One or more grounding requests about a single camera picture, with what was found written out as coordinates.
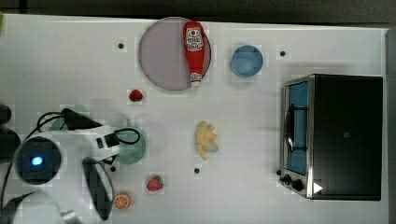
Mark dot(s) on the peeled yellow banana toy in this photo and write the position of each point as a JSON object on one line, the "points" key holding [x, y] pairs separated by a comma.
{"points": [[205, 138]]}

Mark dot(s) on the small black pot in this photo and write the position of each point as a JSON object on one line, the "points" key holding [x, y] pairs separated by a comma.
{"points": [[5, 114]]}

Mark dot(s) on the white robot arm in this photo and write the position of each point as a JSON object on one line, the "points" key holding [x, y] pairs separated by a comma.
{"points": [[59, 176]]}

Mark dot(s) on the large red strawberry toy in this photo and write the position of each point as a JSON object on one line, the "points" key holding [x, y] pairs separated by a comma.
{"points": [[155, 183]]}

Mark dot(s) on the black toaster oven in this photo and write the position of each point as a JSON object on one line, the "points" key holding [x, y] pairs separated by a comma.
{"points": [[332, 137]]}

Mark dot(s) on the lilac round plate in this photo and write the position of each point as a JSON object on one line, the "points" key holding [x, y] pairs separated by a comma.
{"points": [[162, 56]]}

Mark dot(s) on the green mug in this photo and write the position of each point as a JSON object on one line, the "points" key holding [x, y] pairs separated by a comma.
{"points": [[134, 152]]}

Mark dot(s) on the green perforated colander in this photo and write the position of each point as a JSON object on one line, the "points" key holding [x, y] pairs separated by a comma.
{"points": [[72, 117]]}

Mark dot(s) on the blue plastic cup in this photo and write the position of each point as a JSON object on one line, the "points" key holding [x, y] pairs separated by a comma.
{"points": [[247, 61]]}

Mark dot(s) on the red ketchup bottle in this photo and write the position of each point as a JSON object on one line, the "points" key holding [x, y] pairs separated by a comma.
{"points": [[194, 46]]}

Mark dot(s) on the small red strawberry toy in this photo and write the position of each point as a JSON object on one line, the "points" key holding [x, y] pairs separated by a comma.
{"points": [[136, 96]]}

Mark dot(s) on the large black pan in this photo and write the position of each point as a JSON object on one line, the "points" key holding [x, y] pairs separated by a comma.
{"points": [[9, 142]]}

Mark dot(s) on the orange slice toy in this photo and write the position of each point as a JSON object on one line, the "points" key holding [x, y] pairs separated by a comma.
{"points": [[122, 200]]}

